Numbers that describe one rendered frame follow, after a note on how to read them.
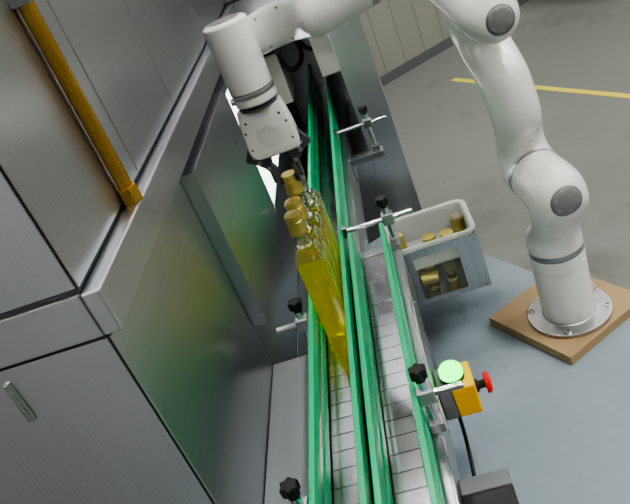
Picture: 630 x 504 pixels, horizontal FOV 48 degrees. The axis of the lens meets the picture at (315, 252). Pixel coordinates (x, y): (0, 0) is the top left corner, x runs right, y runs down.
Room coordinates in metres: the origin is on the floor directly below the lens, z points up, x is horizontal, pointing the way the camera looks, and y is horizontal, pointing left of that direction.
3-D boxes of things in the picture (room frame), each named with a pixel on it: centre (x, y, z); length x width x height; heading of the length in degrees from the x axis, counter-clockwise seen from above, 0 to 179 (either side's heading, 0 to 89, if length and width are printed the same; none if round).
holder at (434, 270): (1.54, -0.25, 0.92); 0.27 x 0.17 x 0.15; 79
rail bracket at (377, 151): (2.07, -0.28, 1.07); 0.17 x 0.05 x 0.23; 79
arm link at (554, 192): (1.27, -0.50, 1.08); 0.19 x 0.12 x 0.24; 177
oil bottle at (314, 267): (1.21, 0.01, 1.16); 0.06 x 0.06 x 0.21; 80
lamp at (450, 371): (1.00, -0.14, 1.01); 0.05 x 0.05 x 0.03
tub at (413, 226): (1.53, -0.28, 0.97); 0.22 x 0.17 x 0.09; 79
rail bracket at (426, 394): (0.84, -0.10, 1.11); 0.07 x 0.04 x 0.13; 79
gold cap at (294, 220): (1.21, 0.01, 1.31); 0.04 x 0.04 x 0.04
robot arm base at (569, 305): (1.30, -0.50, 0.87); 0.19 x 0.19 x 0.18
